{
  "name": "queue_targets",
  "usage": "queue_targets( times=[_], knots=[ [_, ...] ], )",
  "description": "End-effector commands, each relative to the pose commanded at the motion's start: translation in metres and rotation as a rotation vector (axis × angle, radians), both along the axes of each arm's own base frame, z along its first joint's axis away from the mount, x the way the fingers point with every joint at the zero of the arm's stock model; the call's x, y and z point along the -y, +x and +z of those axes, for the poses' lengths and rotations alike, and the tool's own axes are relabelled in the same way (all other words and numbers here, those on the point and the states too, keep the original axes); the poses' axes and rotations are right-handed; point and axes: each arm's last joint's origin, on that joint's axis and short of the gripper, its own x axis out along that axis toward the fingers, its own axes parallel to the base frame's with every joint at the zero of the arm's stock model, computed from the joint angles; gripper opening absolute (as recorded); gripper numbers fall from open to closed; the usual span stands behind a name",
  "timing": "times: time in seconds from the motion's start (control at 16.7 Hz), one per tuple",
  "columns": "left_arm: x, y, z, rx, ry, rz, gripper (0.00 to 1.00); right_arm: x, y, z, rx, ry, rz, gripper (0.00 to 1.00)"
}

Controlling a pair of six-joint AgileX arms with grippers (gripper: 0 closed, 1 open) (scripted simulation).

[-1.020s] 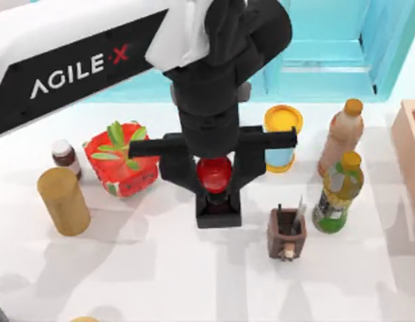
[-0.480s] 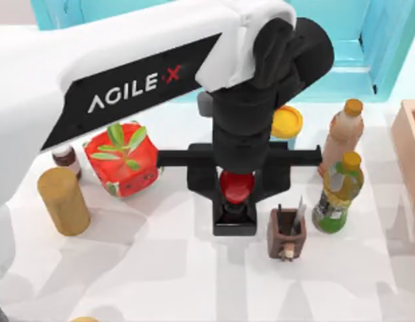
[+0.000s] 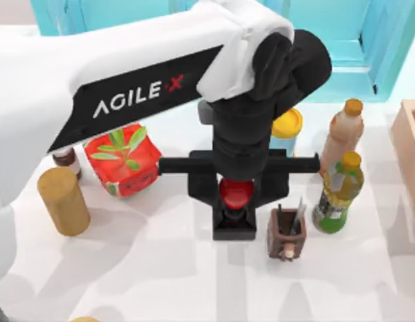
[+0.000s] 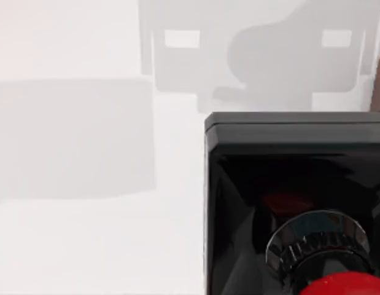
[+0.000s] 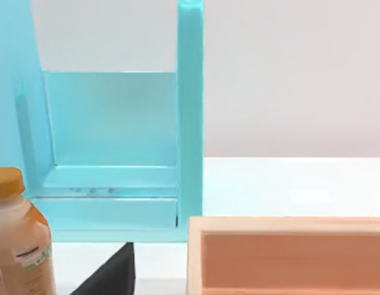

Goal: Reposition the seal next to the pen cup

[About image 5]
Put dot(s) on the salmon-coloured shallow box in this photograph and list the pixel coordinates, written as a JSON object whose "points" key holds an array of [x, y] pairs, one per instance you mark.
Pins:
{"points": [[288, 255]]}

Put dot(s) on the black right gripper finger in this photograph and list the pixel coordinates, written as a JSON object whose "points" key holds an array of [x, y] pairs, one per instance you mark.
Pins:
{"points": [[117, 273]]}

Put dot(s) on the orange-capped juice bottle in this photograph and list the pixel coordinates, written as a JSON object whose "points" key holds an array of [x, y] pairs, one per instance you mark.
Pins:
{"points": [[17, 233]]}

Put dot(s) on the light blue rack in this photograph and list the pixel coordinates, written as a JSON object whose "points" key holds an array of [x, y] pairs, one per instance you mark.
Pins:
{"points": [[116, 129]]}

